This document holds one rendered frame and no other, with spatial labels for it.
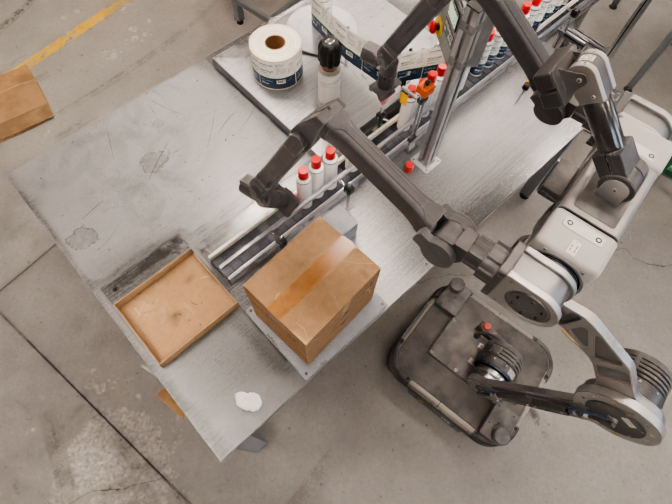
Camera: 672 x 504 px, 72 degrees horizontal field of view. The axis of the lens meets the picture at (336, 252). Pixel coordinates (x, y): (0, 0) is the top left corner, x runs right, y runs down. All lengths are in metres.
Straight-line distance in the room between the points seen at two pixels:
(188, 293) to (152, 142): 0.66
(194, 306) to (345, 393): 1.00
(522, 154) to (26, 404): 2.46
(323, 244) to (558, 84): 0.72
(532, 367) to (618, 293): 0.81
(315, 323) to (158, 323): 0.59
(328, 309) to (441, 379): 1.02
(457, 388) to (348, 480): 0.64
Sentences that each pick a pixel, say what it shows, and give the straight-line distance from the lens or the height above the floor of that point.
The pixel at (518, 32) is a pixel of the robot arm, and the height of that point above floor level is 1.57.
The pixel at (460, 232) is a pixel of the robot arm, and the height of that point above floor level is 1.46.
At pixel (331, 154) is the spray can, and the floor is 1.08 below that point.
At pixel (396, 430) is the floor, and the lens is 2.34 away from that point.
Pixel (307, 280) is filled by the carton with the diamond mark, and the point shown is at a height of 1.12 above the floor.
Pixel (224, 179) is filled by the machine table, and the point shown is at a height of 0.83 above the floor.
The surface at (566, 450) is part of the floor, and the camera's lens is 2.57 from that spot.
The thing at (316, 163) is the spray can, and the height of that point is 1.08.
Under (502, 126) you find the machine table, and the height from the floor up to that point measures 0.83.
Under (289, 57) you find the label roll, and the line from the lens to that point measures 1.90.
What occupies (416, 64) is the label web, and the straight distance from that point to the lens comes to 1.95.
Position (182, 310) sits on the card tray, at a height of 0.83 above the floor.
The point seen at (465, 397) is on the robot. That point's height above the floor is 0.24.
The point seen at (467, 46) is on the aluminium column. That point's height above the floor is 1.40.
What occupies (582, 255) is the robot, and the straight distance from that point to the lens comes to 0.98.
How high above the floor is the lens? 2.31
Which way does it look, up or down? 65 degrees down
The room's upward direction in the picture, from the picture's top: 4 degrees clockwise
